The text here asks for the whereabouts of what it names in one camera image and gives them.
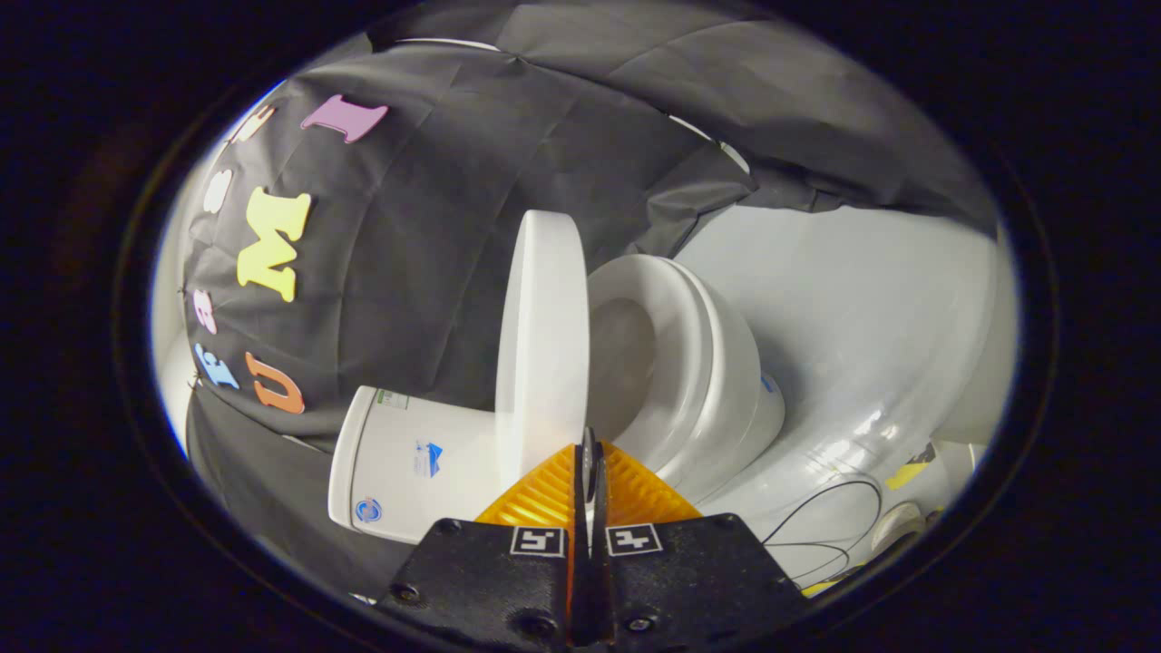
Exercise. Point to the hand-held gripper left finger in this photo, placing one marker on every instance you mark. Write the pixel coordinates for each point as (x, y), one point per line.
(490, 580)

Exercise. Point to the white toilet lid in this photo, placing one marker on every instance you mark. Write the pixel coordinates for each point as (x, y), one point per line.
(544, 345)

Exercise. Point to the white toilet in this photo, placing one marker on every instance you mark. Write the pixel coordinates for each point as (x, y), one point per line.
(408, 462)

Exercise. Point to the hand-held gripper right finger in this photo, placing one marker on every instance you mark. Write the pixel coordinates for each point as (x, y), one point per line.
(689, 580)

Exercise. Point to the white toilet seat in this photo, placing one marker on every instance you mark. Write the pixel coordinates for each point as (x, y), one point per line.
(676, 345)

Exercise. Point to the black backdrop cloth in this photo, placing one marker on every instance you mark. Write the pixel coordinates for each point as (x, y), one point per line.
(435, 227)

